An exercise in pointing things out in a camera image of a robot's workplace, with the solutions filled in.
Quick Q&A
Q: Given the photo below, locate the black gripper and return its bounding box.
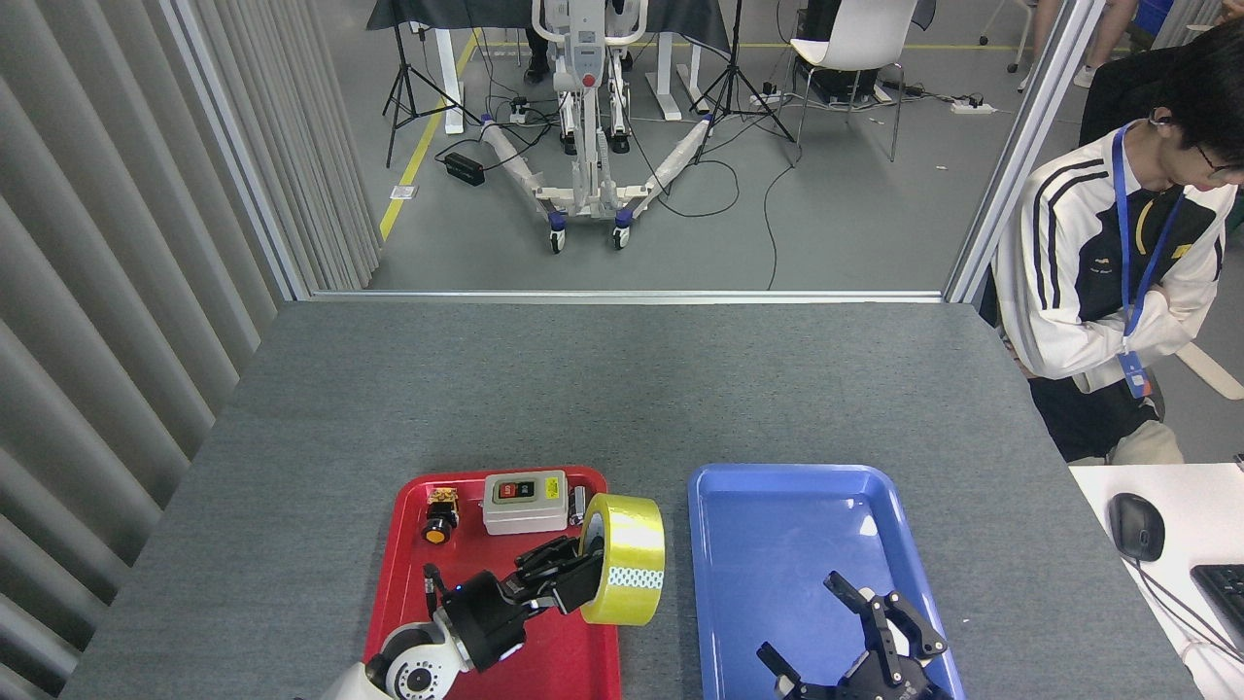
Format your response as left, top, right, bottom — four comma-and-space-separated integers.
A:
755, 570, 958, 700
439, 535, 606, 674

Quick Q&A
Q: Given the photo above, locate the yellow tape roll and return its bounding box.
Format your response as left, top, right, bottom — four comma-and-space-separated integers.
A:
579, 493, 667, 628

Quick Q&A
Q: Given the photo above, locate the red plastic tray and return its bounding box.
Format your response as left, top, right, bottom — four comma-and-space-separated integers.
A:
362, 465, 623, 700

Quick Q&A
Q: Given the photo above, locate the blue plastic tray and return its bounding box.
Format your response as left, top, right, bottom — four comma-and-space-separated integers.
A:
687, 463, 968, 700

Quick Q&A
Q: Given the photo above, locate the black orange push button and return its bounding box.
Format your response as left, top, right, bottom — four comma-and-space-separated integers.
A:
420, 487, 462, 545

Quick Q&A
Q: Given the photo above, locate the black computer mouse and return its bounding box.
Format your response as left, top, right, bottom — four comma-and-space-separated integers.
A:
1109, 493, 1166, 563

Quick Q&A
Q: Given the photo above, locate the white desk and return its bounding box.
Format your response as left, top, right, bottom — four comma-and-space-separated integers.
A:
1069, 463, 1244, 700

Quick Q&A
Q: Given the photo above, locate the black keyboard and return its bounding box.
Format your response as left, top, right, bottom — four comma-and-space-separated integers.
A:
1190, 564, 1244, 650

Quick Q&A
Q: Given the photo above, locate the white stand on wheels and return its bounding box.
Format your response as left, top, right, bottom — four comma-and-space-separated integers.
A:
479, 0, 715, 256

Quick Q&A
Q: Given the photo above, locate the person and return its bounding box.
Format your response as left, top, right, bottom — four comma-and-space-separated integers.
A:
1018, 0, 1138, 93
991, 19, 1244, 466

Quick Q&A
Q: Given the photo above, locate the beige flat bar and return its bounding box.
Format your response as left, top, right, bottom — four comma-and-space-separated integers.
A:
1171, 338, 1244, 401

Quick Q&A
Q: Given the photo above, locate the black tripod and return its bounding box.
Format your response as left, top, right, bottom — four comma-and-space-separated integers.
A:
692, 0, 798, 166
382, 0, 482, 168

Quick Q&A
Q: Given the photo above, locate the grey ribbed partition panel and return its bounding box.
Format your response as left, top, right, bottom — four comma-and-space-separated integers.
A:
0, 0, 382, 700

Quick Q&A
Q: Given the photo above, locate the black computer case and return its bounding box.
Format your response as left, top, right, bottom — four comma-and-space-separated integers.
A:
797, 0, 881, 104

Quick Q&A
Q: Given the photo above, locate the white chair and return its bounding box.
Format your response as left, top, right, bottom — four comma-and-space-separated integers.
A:
785, 0, 919, 163

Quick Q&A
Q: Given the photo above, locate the black chair back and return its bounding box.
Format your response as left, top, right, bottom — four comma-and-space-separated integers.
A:
1079, 45, 1182, 147

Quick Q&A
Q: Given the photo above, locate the white two-button switch box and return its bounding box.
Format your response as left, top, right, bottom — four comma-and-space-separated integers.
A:
482, 471, 570, 537

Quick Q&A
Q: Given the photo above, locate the silver frame rail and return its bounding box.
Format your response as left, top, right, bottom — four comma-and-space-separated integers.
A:
309, 289, 949, 304

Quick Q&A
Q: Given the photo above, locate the black mouse cable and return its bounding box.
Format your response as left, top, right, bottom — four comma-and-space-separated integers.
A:
1132, 559, 1244, 667

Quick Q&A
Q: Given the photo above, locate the black floor cable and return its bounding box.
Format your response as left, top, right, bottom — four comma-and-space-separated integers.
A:
762, 144, 804, 292
622, 158, 742, 221

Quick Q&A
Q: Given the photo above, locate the blue lanyard with badge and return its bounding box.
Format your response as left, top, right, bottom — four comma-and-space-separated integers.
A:
1111, 122, 1189, 401

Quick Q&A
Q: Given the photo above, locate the silver frame post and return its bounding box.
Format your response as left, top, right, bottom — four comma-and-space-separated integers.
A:
160, 0, 312, 302
943, 0, 1109, 304

